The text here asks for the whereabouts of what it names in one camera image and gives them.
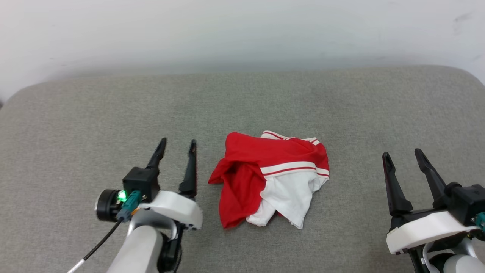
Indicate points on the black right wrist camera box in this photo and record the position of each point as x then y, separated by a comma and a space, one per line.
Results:
468, 203

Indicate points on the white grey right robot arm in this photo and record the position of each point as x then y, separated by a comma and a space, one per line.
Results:
454, 258

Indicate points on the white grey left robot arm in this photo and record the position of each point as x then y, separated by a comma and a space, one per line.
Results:
140, 246

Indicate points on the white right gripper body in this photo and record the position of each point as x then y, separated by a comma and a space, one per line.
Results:
424, 229

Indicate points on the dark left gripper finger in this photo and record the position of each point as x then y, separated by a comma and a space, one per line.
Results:
189, 178
158, 153

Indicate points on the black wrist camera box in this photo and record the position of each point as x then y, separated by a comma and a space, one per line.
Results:
141, 184
468, 203

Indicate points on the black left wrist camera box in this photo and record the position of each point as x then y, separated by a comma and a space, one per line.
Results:
141, 184

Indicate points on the black round left wrist motor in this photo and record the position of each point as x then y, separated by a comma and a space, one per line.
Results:
107, 204

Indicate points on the red and white garment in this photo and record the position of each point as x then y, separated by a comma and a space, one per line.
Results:
250, 170

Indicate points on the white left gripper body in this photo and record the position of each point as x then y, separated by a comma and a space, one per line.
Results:
176, 206

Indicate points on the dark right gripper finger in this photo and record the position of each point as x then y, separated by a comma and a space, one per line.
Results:
396, 193
434, 178

